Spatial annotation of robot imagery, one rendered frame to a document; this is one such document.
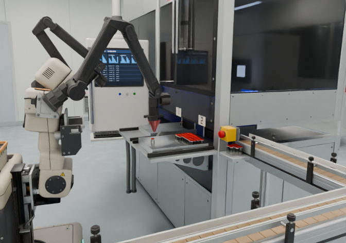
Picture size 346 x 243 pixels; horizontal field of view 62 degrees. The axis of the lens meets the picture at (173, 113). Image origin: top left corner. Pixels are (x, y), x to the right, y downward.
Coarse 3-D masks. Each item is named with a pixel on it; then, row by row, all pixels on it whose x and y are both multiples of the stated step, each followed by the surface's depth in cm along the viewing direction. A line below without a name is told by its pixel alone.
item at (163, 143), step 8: (152, 136) 178; (160, 136) 180; (168, 136) 183; (144, 144) 164; (160, 144) 173; (168, 144) 173; (176, 144) 174; (200, 144) 163; (208, 144) 165; (152, 152) 152
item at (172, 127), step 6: (144, 126) 211; (150, 126) 213; (162, 126) 217; (168, 126) 219; (174, 126) 221; (144, 132) 198; (150, 132) 202; (156, 132) 202; (162, 132) 190; (168, 132) 192; (174, 132) 193; (180, 132) 195; (192, 132) 199
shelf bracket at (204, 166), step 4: (204, 156) 171; (208, 156) 171; (172, 160) 163; (180, 160) 165; (192, 160) 168; (204, 160) 172; (208, 160) 171; (180, 164) 165; (184, 164) 167; (188, 164) 168; (192, 164) 169; (204, 164) 172; (208, 164) 172; (196, 168) 170; (200, 168) 172; (204, 168) 173; (208, 168) 172
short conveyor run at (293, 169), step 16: (240, 144) 160; (256, 144) 158; (272, 144) 149; (256, 160) 148; (272, 160) 137; (288, 160) 132; (304, 160) 123; (320, 160) 123; (336, 160) 121; (288, 176) 129; (304, 176) 121; (320, 176) 113; (336, 176) 114; (320, 192) 114
